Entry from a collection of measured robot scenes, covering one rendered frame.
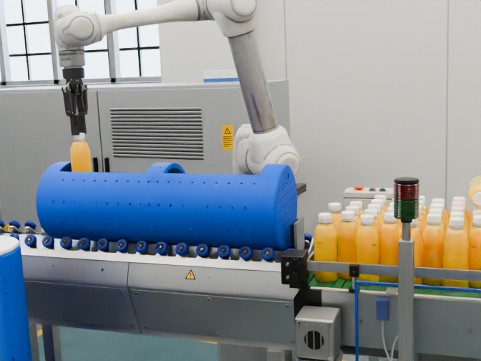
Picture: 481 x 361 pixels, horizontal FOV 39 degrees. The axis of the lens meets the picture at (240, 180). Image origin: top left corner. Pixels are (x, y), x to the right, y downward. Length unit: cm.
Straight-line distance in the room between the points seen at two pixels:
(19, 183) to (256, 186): 295
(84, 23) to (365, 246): 112
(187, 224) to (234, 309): 32
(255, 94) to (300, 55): 251
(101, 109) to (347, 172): 182
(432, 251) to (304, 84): 309
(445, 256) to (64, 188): 128
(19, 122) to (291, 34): 200
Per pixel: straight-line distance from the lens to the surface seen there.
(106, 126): 430
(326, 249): 205
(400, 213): 175
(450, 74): 471
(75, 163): 247
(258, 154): 254
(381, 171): 487
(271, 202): 208
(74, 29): 225
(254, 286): 218
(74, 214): 239
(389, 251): 205
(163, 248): 229
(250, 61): 247
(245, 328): 229
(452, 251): 200
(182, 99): 397
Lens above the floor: 157
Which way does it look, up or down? 10 degrees down
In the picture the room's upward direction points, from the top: 2 degrees counter-clockwise
